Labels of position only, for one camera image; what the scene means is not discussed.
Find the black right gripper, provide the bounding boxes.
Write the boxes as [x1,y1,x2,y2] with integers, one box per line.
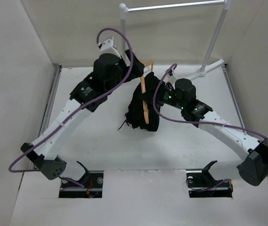
[138,80,186,110]

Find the wooden clothes hanger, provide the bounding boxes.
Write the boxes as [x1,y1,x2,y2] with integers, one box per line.
[139,60,155,124]

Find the black trousers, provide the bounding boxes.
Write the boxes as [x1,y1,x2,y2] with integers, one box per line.
[117,72,170,132]

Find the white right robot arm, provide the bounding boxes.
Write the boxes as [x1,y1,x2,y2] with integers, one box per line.
[153,79,268,186]

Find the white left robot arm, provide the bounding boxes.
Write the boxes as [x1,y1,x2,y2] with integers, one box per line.
[21,49,144,180]

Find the white clothes rack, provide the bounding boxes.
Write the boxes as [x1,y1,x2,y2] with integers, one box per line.
[119,0,232,77]

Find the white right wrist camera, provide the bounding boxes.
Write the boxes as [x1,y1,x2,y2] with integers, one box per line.
[167,71,177,85]

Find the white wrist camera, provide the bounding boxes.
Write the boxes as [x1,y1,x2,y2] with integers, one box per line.
[100,36,121,58]
[167,71,177,85]

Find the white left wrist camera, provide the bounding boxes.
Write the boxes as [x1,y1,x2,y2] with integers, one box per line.
[100,36,121,58]

